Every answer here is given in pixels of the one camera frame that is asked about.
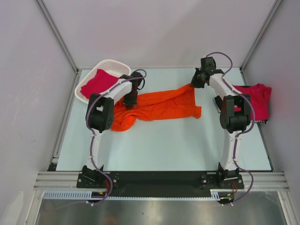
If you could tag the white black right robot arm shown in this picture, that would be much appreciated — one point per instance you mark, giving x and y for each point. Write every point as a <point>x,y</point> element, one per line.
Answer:
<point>236,118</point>

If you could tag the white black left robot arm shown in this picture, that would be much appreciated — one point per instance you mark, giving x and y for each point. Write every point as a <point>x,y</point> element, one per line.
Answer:
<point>100,114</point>

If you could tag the white slotted cable duct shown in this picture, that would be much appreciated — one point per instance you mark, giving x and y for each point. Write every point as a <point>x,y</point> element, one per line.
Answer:
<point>99,195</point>

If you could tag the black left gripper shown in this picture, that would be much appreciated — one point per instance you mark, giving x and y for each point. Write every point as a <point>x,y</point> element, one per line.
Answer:
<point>130,104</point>

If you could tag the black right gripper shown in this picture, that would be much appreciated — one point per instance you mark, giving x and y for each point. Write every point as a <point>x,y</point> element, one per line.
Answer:
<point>194,83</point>

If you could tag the magenta folded t shirt stack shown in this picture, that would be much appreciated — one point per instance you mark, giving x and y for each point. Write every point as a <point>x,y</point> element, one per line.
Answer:
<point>260,96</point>

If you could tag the magenta t shirt in basket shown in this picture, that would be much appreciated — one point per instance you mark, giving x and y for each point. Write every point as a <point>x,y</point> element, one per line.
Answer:
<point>101,82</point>

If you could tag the white perforated plastic basket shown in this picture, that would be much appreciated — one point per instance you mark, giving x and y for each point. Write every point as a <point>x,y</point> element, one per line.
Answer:
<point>112,67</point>

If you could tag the orange t shirt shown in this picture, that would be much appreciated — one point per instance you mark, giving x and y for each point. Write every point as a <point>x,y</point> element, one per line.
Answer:
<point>161,105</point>

